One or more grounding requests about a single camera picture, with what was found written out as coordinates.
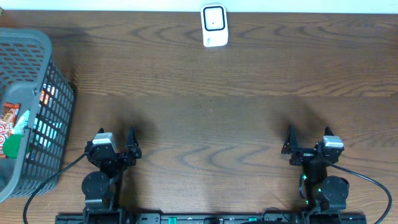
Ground orange snack bar wrapper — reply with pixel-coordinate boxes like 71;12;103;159
1;103;21;159

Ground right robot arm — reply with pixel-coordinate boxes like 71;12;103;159
281;125;349;223

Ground teal tissue pack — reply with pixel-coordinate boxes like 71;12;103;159
11;110;62;149

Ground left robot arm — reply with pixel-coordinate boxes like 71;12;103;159
81;126;142;223

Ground green lid jar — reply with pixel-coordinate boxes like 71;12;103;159
2;134;23;159

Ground grey plastic mesh basket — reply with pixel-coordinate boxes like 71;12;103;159
1;28;75;201

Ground white barcode scanner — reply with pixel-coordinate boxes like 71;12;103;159
200;4;229;47

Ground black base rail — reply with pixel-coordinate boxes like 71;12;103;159
55;212;368;224

